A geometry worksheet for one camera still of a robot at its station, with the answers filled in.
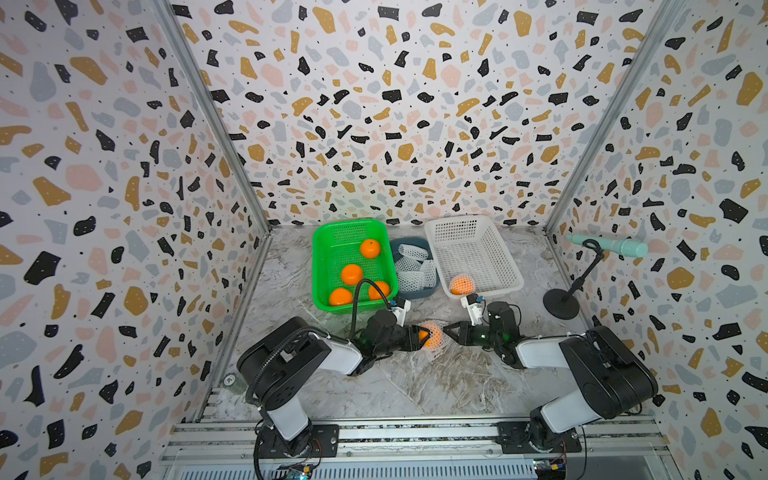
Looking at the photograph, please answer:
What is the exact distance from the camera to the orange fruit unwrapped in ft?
3.66

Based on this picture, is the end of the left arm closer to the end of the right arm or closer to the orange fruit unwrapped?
the end of the right arm

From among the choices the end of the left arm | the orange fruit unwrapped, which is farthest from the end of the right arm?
the orange fruit unwrapped
